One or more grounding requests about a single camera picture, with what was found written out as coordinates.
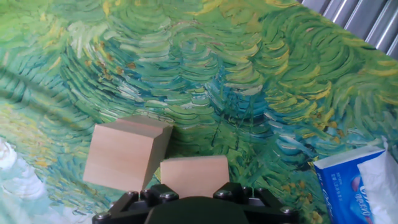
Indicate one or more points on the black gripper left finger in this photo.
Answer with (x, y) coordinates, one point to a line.
(130, 205)

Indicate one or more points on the light wooden cube block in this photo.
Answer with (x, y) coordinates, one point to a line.
(124, 152)
(194, 175)

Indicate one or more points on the blue tissue pack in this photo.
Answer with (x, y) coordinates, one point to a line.
(342, 186)

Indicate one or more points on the painted landscape cloth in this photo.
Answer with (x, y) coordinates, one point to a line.
(186, 62)

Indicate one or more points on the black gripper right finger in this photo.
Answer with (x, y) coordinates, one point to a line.
(267, 205)

